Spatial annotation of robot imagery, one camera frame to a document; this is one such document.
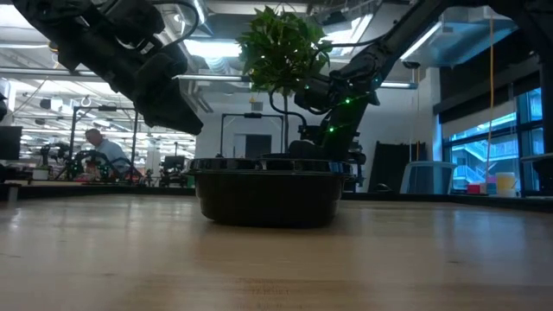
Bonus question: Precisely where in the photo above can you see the black background chair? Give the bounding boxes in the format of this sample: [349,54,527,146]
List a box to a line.
[160,155,188,187]

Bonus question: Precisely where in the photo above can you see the black vertical frame post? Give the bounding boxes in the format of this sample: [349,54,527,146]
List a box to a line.
[537,36,553,196]

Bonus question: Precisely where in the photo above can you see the green potted plant black pot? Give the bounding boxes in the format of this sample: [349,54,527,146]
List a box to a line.
[235,4,334,160]

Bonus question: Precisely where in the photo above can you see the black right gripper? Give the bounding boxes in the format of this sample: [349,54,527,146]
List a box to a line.
[287,74,382,161]

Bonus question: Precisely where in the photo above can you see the black monitor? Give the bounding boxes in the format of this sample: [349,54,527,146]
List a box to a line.
[0,125,22,161]

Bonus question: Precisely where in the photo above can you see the white office chair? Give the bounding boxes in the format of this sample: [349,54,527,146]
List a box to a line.
[399,161,458,195]

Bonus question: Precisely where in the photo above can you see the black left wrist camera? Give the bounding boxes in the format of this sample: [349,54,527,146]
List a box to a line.
[146,41,190,83]

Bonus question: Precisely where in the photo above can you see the yellow container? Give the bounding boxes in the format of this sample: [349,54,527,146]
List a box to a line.
[495,172,518,198]

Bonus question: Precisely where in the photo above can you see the black folding panel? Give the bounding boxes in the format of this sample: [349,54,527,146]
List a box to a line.
[370,141,428,194]

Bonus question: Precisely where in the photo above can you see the person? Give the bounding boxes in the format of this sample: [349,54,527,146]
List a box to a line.
[84,128,130,181]

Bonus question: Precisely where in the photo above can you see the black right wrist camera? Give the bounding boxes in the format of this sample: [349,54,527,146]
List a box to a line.
[295,77,332,112]

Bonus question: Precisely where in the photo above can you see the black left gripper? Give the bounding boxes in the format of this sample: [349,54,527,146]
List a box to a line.
[102,41,205,136]

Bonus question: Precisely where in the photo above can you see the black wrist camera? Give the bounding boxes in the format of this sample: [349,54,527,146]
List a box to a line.
[146,41,190,83]
[295,77,332,112]

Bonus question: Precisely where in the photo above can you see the yellow hanging cord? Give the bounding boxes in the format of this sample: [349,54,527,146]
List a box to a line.
[487,16,494,172]

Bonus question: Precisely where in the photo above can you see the black plastic tupperware container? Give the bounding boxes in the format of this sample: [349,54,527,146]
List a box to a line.
[184,157,354,229]

